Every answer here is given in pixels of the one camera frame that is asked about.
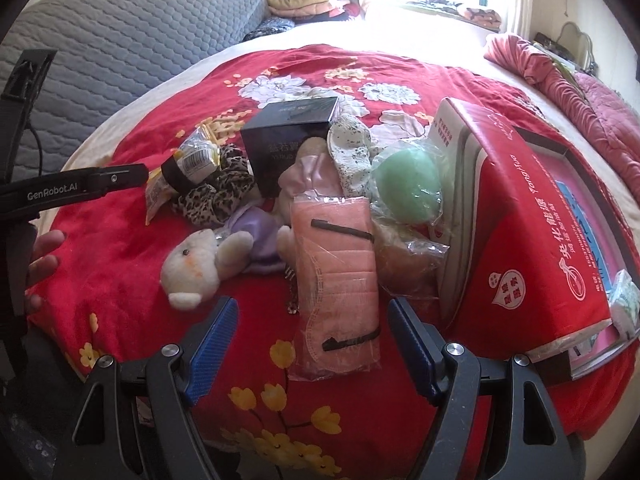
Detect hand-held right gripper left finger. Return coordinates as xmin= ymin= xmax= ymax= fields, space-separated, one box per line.
xmin=65 ymin=296 xmax=240 ymax=480

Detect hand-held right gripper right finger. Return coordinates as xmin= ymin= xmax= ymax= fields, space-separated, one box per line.
xmin=386 ymin=297 xmax=588 ymax=480

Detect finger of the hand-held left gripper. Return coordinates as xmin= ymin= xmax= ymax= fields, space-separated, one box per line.
xmin=0 ymin=164 xmax=149 ymax=212

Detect white teddy bear purple dress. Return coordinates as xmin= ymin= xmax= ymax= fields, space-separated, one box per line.
xmin=160 ymin=207 xmax=296 ymax=311

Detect yellow snack packet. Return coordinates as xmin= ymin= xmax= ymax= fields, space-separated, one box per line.
xmin=145 ymin=125 xmax=223 ymax=226

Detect pink face mask pack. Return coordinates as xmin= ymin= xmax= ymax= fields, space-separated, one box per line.
xmin=287 ymin=195 xmax=383 ymax=381

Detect green sponge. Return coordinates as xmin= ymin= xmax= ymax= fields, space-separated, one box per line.
xmin=367 ymin=140 xmax=456 ymax=233

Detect green white tissue packet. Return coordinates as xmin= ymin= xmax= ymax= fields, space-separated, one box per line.
xmin=607 ymin=270 xmax=640 ymax=336

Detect dark shallow box tray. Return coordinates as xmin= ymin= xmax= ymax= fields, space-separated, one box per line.
xmin=515 ymin=125 xmax=640 ymax=381

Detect person's left hand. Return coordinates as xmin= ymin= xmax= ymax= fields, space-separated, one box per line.
xmin=25 ymin=229 xmax=67 ymax=317

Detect peach sponge in plastic bag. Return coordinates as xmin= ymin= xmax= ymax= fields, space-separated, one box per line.
xmin=372 ymin=225 xmax=451 ymax=301

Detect red floral blanket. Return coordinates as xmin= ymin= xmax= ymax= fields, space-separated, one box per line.
xmin=37 ymin=42 xmax=640 ymax=480

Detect grey quilted headboard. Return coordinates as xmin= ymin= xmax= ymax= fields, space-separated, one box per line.
xmin=0 ymin=0 xmax=271 ymax=221

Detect leopard print scrunchie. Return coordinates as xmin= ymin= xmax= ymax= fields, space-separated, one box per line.
xmin=170 ymin=144 xmax=258 ymax=226

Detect red tissue box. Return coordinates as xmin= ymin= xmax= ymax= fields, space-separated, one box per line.
xmin=427 ymin=96 xmax=621 ymax=363

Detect black cardboard box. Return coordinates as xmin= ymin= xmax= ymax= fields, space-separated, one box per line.
xmin=240 ymin=96 xmax=341 ymax=198

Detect white speckled cloth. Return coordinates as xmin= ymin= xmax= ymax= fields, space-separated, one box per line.
xmin=327 ymin=114 xmax=386 ymax=198

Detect dark patterned pillow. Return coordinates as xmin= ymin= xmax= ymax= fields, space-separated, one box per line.
xmin=245 ymin=16 xmax=296 ymax=42

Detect yellow folded blanket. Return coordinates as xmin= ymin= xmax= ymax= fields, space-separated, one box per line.
xmin=267 ymin=0 xmax=331 ymax=11

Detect pink quilt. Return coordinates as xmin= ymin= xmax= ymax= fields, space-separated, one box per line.
xmin=482 ymin=32 xmax=640 ymax=206

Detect cream bed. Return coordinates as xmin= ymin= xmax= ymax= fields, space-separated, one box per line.
xmin=37 ymin=15 xmax=640 ymax=241

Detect brown patterned cushion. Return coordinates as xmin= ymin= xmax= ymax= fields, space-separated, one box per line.
xmin=457 ymin=2 xmax=503 ymax=29

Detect clothes on windowsill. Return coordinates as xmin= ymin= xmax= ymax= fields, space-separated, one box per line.
xmin=405 ymin=0 xmax=466 ymax=17

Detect silver framed mirror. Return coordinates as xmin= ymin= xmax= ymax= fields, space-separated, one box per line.
xmin=555 ymin=21 xmax=598 ymax=73

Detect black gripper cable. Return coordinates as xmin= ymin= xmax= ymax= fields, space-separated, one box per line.
xmin=27 ymin=124 xmax=45 ymax=172

